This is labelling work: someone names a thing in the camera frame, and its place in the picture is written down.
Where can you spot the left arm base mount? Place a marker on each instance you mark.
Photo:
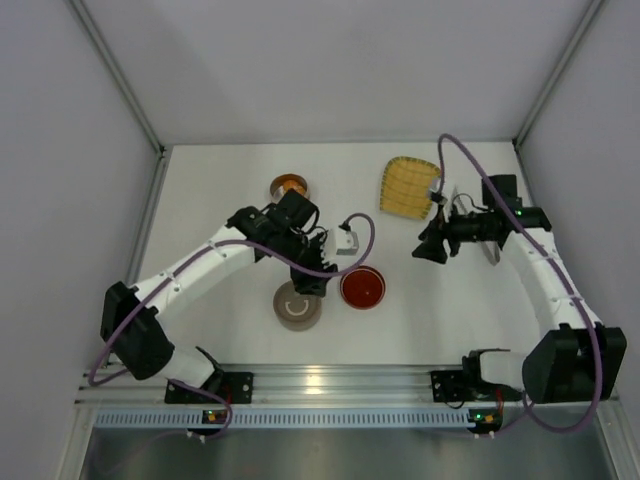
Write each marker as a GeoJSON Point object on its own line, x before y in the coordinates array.
{"type": "Point", "coordinates": [232, 387]}

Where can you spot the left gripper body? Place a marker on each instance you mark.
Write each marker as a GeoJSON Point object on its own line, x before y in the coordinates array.
{"type": "Point", "coordinates": [310, 270]}

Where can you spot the slotted cable duct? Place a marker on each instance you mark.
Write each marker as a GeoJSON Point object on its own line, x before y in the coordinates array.
{"type": "Point", "coordinates": [294, 418]}

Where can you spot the left frame post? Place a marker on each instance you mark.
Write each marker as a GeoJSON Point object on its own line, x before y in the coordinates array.
{"type": "Point", "coordinates": [94, 35]}

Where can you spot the aluminium front rail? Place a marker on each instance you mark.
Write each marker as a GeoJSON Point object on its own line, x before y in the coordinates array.
{"type": "Point", "coordinates": [295, 386]}

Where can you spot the beige lid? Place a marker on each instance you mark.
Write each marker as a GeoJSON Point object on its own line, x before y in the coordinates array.
{"type": "Point", "coordinates": [289, 304]}

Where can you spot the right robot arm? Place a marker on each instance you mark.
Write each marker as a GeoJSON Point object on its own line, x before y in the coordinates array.
{"type": "Point", "coordinates": [576, 355]}

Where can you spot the red lid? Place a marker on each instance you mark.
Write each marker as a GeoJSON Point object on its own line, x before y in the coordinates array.
{"type": "Point", "coordinates": [363, 288]}

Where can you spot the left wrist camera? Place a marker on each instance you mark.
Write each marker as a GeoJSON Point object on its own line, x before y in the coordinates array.
{"type": "Point", "coordinates": [340, 242]}

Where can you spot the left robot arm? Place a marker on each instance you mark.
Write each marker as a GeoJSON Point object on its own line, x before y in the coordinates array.
{"type": "Point", "coordinates": [134, 317]}

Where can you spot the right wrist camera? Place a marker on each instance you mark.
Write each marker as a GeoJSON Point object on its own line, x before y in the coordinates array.
{"type": "Point", "coordinates": [435, 192]}

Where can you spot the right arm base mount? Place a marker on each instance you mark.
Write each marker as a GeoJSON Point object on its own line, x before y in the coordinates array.
{"type": "Point", "coordinates": [457, 387]}

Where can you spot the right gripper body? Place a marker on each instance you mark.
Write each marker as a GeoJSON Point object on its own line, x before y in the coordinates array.
{"type": "Point", "coordinates": [443, 232]}

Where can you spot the yellow bamboo tray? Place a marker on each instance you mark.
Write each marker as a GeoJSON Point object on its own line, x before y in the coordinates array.
{"type": "Point", "coordinates": [404, 187]}

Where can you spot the orange food piece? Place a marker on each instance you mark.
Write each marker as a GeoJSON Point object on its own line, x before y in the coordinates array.
{"type": "Point", "coordinates": [291, 182]}

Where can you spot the red steel container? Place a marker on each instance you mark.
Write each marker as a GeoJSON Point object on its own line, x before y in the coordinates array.
{"type": "Point", "coordinates": [276, 196]}

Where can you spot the beige steel container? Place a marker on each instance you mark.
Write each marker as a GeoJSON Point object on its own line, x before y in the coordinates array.
{"type": "Point", "coordinates": [298, 325]}

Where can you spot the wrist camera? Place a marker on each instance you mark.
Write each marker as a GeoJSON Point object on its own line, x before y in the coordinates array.
{"type": "Point", "coordinates": [340, 242]}
{"type": "Point", "coordinates": [435, 192]}

